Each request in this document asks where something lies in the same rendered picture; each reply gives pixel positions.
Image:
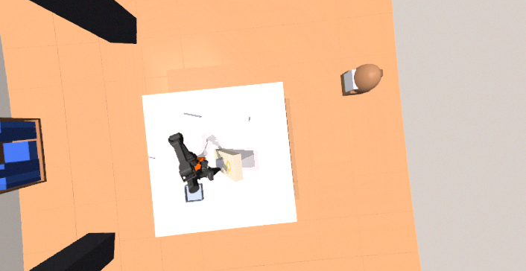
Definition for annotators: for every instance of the beige rectangular panel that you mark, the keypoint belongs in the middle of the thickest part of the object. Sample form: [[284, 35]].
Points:
[[234, 171]]

